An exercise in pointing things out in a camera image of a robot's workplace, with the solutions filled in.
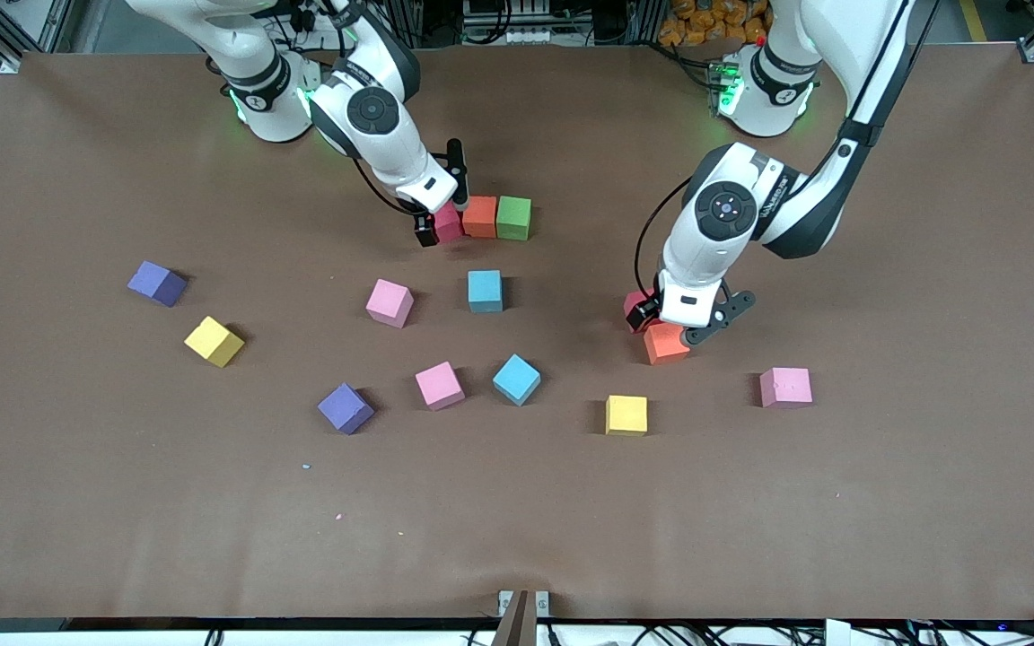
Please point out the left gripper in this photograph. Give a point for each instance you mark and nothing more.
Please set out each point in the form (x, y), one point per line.
(642, 311)

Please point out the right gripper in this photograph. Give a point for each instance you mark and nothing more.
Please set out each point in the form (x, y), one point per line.
(426, 234)

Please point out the red foam cube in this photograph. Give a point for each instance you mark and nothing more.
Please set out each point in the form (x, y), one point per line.
(451, 224)
(635, 301)

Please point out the orange foam cube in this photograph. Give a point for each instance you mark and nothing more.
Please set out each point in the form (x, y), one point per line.
(480, 216)
(665, 345)

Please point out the pink foam cube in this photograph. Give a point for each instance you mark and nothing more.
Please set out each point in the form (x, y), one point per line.
(439, 384)
(785, 386)
(389, 302)

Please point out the green foam cube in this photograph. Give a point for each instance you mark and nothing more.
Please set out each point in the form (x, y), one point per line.
(513, 218)

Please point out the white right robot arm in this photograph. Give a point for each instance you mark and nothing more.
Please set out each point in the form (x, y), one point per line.
(373, 112)

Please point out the blue foam cube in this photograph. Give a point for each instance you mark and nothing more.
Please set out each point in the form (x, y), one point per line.
(515, 378)
(485, 289)

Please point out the yellow foam cube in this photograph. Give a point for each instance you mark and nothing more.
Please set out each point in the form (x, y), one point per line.
(212, 339)
(626, 414)

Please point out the purple foam cube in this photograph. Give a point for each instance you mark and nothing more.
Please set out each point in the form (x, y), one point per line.
(156, 283)
(344, 406)

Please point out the long white socket strip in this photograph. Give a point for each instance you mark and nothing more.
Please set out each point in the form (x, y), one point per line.
(521, 36)

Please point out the white power strip with plugs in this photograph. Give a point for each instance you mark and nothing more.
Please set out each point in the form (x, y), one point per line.
(324, 27)

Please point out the brown paper table cover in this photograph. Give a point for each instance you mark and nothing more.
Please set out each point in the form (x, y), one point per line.
(517, 538)

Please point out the orange snack bag pile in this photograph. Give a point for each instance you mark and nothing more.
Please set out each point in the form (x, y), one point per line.
(705, 22)

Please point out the metal bracket with wooden post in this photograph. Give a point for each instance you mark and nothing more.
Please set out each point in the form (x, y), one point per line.
(517, 619)

